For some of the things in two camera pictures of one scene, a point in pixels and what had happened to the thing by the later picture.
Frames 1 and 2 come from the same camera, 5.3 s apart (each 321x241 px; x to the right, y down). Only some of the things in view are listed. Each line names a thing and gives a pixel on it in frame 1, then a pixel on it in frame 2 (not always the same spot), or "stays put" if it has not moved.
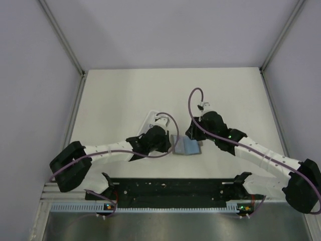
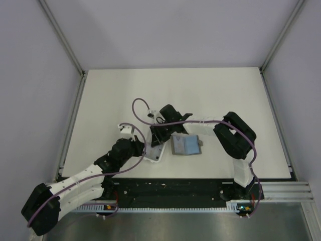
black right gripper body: x=197 y=135 → x=169 y=129
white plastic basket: x=149 y=121 → x=154 y=154
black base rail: x=144 y=192 stays put
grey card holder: x=185 y=146 stays put
